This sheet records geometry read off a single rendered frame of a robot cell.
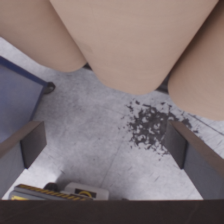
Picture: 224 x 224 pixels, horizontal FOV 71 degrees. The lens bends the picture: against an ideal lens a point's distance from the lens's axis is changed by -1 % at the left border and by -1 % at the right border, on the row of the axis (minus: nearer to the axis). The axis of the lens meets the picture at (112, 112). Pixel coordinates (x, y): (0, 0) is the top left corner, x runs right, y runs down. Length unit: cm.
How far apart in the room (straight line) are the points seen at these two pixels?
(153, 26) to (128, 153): 88
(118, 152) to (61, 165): 41
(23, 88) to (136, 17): 100
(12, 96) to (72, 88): 39
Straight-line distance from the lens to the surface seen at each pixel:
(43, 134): 17
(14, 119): 122
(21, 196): 99
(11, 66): 88
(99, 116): 111
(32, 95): 117
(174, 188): 119
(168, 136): 16
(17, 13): 62
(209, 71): 54
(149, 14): 32
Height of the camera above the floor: 109
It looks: 81 degrees down
